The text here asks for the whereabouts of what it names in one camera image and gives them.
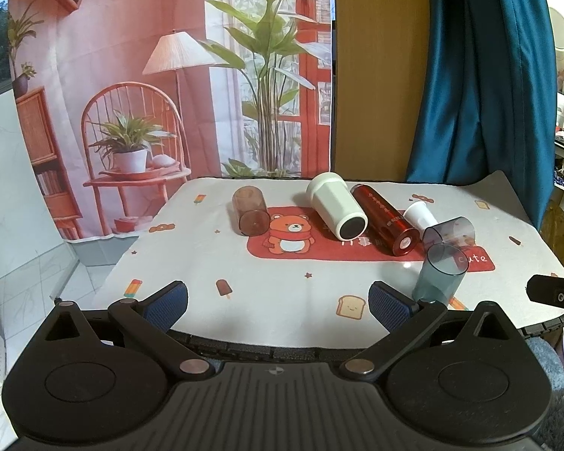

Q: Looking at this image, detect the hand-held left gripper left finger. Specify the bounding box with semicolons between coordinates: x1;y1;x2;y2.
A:
44;280;216;378

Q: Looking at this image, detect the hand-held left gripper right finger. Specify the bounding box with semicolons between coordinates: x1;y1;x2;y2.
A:
340;280;521;379

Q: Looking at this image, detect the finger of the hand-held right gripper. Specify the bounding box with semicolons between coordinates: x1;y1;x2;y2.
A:
526;274;564;315

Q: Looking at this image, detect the teal translucent cup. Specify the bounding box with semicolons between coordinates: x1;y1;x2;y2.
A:
412;243;470;306

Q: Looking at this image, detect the red cylindrical cup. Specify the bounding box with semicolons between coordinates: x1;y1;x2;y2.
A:
350;183;420;257

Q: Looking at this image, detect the small white cup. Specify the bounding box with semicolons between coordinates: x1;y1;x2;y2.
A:
403;200;439;234

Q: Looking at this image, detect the grey translucent cup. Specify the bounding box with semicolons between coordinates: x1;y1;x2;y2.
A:
421;216;476;255

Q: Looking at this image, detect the white and green tumbler cup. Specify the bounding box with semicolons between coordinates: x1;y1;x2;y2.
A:
306;172;368;242

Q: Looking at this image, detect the brown translucent cup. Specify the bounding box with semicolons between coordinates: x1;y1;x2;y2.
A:
232;186;271;237

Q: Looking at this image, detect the grey fuzzy cloth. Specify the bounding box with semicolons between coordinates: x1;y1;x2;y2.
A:
522;336;564;451

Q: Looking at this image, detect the bear print table mat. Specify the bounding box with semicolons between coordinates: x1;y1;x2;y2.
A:
91;170;564;351

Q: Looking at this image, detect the teal curtain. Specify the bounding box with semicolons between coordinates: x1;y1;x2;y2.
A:
405;0;559;232

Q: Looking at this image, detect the brown wooden board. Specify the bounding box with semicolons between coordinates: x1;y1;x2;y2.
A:
331;0;434;183

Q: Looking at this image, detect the printed room scene backdrop cloth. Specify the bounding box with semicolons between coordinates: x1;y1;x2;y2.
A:
7;0;335;246

